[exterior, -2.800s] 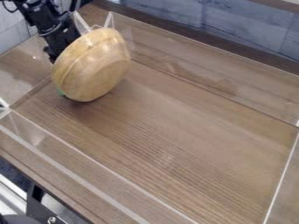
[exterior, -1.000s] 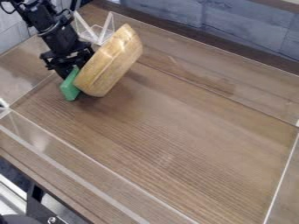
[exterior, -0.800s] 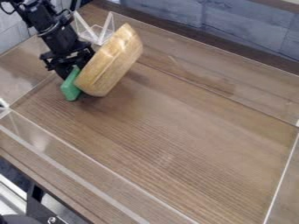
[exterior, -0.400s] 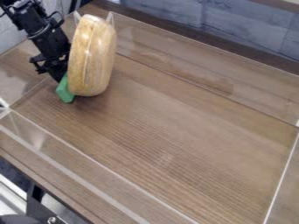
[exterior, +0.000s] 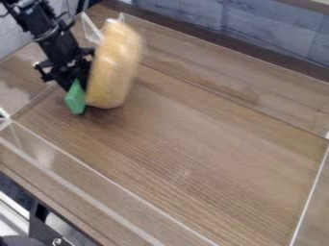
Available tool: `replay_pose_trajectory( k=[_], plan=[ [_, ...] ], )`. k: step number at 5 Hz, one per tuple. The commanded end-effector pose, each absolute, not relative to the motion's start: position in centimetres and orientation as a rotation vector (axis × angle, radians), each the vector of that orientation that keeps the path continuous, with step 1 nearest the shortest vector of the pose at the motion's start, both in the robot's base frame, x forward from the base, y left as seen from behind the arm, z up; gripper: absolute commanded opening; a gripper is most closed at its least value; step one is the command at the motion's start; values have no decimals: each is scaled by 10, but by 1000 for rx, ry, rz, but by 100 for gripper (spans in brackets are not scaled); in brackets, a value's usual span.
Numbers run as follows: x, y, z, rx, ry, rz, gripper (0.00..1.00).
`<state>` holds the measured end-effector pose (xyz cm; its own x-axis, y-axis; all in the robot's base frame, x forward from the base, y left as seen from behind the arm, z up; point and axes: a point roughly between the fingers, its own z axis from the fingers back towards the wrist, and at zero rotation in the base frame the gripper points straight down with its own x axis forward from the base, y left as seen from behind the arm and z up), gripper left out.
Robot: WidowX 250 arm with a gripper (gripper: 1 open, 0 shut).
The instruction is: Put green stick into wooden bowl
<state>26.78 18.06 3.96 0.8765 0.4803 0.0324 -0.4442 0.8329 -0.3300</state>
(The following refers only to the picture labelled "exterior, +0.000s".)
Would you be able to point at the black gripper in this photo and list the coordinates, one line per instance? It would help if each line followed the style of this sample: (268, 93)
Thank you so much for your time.
(66, 64)

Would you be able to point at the wooden bowl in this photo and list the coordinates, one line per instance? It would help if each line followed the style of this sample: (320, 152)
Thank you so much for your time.
(114, 65)

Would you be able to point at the green rectangular stick block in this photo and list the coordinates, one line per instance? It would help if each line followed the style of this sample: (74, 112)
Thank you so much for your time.
(74, 98)

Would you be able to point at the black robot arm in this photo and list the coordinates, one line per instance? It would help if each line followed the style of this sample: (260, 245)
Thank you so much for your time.
(34, 16)

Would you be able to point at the clear acrylic corner bracket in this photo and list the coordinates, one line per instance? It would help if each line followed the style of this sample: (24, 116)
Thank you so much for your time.
(94, 33)

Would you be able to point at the black table frame bracket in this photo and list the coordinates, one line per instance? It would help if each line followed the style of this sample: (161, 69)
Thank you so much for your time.
(40, 230)

